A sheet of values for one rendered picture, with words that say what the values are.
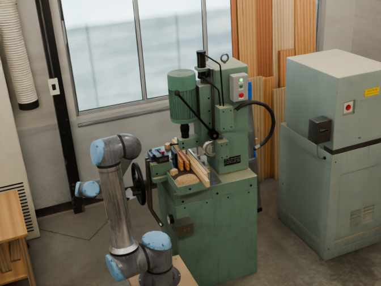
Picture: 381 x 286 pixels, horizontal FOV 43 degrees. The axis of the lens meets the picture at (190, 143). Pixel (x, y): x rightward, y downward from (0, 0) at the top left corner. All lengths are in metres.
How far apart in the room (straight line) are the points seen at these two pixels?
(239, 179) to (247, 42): 1.62
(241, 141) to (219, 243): 0.72
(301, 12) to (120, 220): 2.92
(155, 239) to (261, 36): 2.51
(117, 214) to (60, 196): 2.13
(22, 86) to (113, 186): 1.74
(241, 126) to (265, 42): 1.57
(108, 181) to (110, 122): 2.00
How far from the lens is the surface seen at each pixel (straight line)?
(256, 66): 4.50
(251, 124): 4.01
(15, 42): 3.81
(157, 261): 2.55
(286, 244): 3.93
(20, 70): 3.84
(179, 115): 2.98
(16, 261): 3.79
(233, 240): 3.39
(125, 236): 2.44
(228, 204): 3.21
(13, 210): 3.71
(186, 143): 3.10
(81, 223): 4.36
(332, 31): 5.11
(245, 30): 4.39
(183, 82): 2.90
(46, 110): 4.15
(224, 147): 3.02
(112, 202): 2.36
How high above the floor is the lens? 2.34
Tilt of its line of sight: 25 degrees down
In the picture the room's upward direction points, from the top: 3 degrees counter-clockwise
